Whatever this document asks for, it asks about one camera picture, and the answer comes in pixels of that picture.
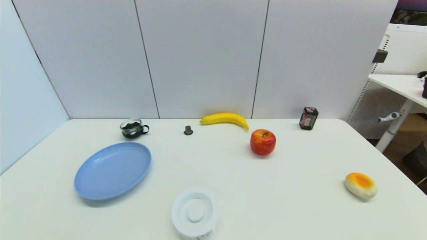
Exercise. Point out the white pegboard panel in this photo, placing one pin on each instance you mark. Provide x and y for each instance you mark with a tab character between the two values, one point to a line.
407	50

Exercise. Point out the yellow banana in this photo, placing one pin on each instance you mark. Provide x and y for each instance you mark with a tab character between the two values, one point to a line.
223	118

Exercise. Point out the red apple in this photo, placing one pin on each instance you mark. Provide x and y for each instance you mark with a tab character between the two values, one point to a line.
263	143

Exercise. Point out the blue oval plate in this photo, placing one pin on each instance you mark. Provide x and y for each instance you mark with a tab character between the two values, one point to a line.
113	171

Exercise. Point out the small black box on pegboard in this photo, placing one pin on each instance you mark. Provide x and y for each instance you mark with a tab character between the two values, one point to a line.
380	56

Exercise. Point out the white desk leg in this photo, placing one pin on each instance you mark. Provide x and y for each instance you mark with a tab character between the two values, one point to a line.
395	126

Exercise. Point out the dark object on desk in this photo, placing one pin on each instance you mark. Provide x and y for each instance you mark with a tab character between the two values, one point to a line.
425	88

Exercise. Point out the round orange-topped bread bun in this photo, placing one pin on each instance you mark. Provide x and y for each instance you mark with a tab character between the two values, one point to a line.
361	186

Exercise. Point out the dark grey coffee capsule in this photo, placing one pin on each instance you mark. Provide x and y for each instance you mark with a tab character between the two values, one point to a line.
188	131

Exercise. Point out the white desk top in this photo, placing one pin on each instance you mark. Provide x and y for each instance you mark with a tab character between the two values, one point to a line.
400	85

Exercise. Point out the small dark red-labelled jar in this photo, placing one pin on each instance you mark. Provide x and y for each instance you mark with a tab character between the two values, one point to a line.
308	119

